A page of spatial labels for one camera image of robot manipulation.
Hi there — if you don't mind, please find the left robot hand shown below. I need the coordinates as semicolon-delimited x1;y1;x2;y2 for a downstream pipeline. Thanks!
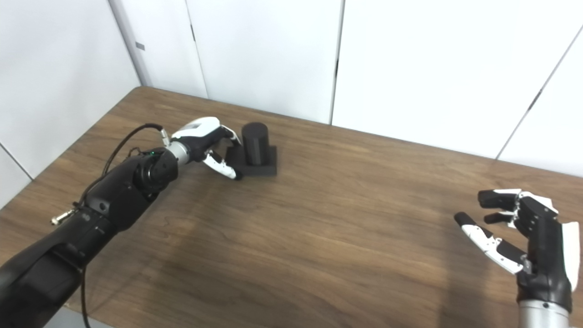
171;117;244;181

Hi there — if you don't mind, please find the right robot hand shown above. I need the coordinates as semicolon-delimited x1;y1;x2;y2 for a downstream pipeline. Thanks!
454;189;580;314

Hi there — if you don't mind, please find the black peg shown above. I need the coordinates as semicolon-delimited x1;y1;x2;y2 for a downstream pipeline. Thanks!
226;122;278;178

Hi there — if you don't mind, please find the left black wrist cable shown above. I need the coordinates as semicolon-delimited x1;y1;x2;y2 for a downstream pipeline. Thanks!
50;123;171;325

